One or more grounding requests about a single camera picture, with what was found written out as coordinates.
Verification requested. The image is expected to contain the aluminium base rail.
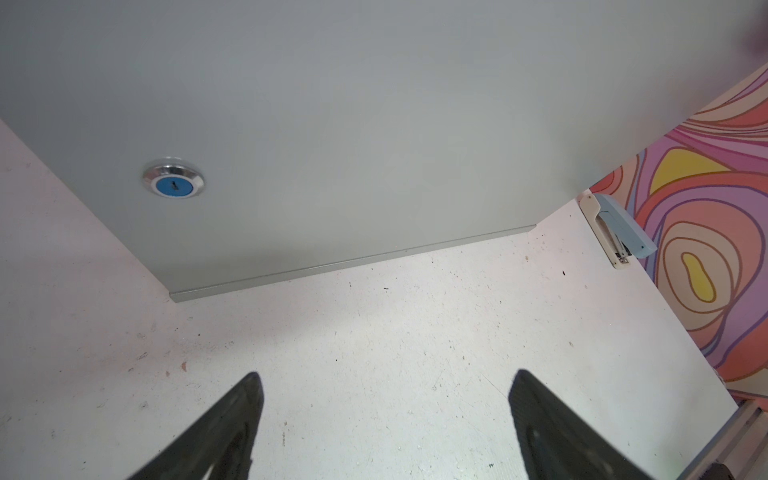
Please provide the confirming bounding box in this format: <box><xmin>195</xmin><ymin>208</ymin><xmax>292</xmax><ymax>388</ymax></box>
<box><xmin>678</xmin><ymin>400</ymin><xmax>767</xmax><ymax>480</ymax></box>

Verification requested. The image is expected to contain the grey metal cabinet box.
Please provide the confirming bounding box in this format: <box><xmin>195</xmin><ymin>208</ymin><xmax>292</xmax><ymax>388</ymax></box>
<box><xmin>1</xmin><ymin>1</ymin><xmax>767</xmax><ymax>297</ymax></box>

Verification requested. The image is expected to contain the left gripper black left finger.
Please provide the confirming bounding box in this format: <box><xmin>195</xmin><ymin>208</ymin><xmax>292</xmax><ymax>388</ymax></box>
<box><xmin>132</xmin><ymin>372</ymin><xmax>264</xmax><ymax>479</ymax></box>

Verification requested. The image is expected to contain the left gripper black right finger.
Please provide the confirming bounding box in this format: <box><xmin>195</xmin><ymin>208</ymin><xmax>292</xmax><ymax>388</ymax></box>
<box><xmin>508</xmin><ymin>369</ymin><xmax>649</xmax><ymax>480</ymax></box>

